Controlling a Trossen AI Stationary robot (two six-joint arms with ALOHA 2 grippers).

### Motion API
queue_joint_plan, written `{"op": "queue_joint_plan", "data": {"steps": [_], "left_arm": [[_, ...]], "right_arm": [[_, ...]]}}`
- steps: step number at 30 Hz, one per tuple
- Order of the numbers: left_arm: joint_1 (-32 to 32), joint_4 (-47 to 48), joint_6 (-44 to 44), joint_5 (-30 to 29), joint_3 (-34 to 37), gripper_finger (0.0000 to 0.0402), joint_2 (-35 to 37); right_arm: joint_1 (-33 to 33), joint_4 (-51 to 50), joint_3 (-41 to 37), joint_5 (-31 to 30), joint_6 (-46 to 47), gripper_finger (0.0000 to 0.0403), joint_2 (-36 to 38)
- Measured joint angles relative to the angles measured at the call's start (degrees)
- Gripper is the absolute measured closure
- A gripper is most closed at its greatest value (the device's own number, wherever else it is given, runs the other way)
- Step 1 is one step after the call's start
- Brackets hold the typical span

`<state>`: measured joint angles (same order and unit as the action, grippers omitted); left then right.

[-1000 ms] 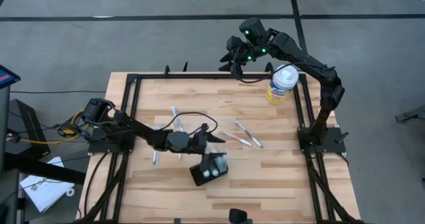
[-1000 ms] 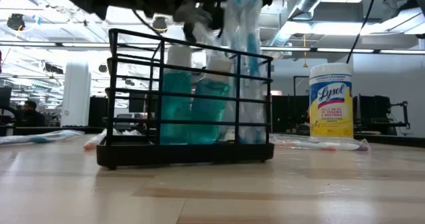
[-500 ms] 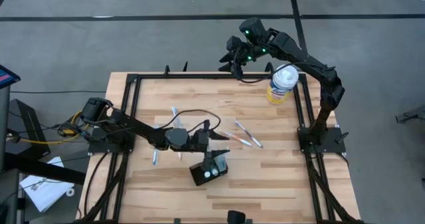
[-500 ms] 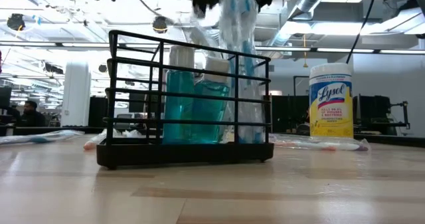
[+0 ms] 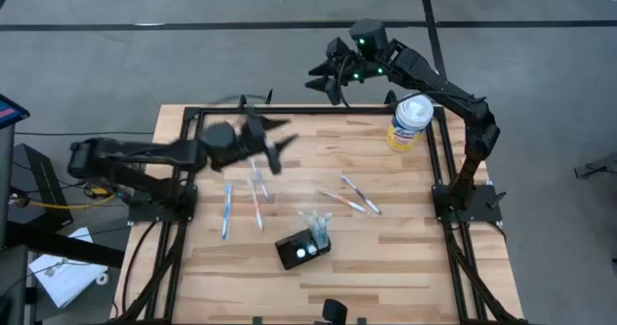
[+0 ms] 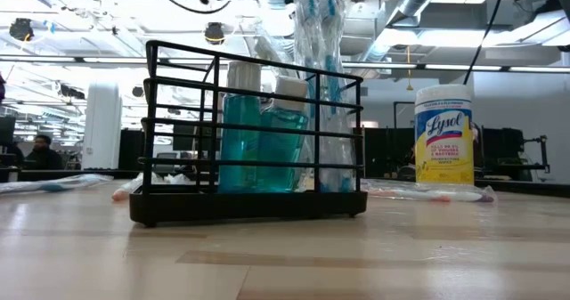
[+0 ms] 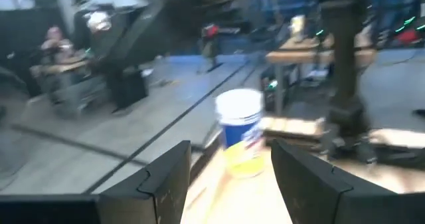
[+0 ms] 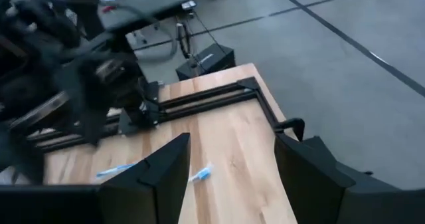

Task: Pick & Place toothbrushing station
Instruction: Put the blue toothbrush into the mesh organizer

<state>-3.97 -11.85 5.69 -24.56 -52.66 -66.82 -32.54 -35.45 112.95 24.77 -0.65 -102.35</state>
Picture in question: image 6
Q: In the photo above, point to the blue mouthwash bottle white cap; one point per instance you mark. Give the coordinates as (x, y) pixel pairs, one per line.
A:
(240, 144)
(280, 146)

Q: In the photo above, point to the black ceiling device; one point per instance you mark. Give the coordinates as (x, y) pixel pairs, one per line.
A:
(214, 34)
(21, 29)

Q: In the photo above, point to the black metal stand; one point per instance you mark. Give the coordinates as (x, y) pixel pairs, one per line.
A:
(394, 131)

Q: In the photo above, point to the black room divider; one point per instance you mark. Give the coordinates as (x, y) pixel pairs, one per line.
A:
(392, 153)

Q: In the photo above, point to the yellow Lysol wipes canister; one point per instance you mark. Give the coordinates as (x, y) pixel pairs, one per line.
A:
(443, 135)

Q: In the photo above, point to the white column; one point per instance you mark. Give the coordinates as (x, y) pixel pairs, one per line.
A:
(102, 126)

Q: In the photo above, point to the wrapped toothbrushes right pile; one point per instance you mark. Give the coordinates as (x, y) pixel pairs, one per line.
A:
(483, 197)

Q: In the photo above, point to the person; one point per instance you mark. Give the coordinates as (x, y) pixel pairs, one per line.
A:
(42, 157)

